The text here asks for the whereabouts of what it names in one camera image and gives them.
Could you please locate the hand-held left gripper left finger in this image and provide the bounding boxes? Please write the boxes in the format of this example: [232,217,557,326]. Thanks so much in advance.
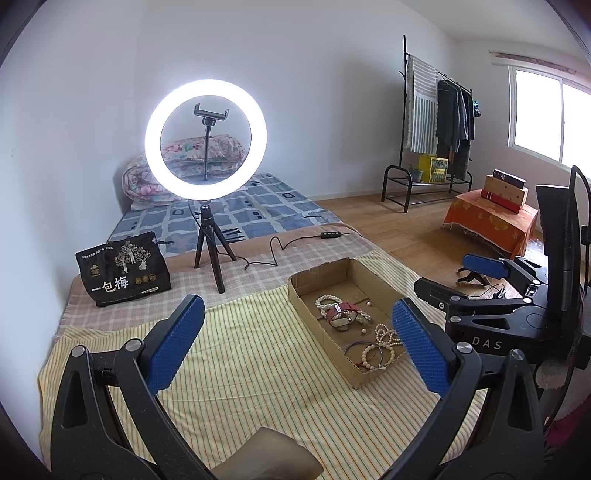
[50,293,218,480]

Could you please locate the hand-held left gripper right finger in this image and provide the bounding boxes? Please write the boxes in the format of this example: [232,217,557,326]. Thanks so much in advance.
[379,298,548,480]

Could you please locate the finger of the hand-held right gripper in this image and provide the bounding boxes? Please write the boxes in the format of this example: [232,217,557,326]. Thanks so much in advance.
[463,253,550,298]
[414,276,532,324]

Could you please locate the thin wire bangle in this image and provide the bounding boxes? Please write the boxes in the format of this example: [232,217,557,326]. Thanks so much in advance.
[344,340,385,368]

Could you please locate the red strap watch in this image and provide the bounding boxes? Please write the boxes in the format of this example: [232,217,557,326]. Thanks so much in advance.
[322,301,360,332]

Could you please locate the cardboard box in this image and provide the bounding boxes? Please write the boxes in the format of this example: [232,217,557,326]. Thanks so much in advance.
[288,257,419,391]

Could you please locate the small black floor tripod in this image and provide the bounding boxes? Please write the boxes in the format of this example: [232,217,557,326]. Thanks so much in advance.
[456,265,490,287]

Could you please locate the orange cloth covered table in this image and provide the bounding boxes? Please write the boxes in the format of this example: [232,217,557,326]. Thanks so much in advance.
[442,190,540,259]

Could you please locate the red flat box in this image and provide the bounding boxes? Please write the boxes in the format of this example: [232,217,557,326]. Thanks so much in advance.
[480,189,522,214]

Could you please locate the black upright panel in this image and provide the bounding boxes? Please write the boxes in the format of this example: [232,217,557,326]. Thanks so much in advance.
[536,165,591,326]

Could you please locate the stacked boxes on table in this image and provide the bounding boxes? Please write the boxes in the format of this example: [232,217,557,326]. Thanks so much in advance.
[482,175,529,207]

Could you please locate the black printed snack bag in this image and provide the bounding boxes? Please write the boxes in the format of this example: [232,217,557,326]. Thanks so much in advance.
[75,231,172,308]

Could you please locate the yellow striped cloth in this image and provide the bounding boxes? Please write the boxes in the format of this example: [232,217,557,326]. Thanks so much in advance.
[38,251,490,480]

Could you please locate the dark purple flat box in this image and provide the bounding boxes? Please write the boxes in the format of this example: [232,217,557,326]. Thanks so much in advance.
[492,169,527,190]

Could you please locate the brown plaid blanket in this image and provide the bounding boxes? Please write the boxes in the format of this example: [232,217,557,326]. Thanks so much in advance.
[54,224,375,344]

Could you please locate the yellow box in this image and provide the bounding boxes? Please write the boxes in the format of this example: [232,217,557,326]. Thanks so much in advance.
[418,154,450,185]

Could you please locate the black tabletop tripod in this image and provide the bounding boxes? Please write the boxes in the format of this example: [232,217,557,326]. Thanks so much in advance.
[194,203,237,292]

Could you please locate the pink cloth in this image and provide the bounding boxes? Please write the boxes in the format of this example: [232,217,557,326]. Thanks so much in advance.
[545,406,591,449]

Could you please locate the beige padded object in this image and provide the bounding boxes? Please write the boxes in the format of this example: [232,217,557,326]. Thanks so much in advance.
[217,427,324,480]

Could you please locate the dark hanging clothes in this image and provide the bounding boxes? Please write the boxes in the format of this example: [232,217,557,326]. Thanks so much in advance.
[435,79,476,178]

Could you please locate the floral folded quilt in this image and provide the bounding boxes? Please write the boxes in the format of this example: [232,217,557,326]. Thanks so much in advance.
[121,134,245,212]

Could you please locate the window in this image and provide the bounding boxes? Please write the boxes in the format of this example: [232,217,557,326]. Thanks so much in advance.
[508,67,591,172]

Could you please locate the green striped towel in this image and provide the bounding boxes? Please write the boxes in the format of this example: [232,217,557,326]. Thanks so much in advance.
[406,55,439,155]

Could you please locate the black metal clothes rack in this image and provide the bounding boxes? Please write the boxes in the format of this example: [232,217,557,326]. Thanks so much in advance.
[381,36,475,214]

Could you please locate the wooden bead bracelet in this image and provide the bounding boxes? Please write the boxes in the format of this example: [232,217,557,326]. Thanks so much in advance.
[361,344,397,369]

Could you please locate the black power cable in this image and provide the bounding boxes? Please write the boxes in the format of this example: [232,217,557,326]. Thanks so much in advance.
[187,199,352,271]

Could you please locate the white ring light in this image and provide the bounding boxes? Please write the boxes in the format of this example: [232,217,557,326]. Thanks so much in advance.
[144,79,267,203]

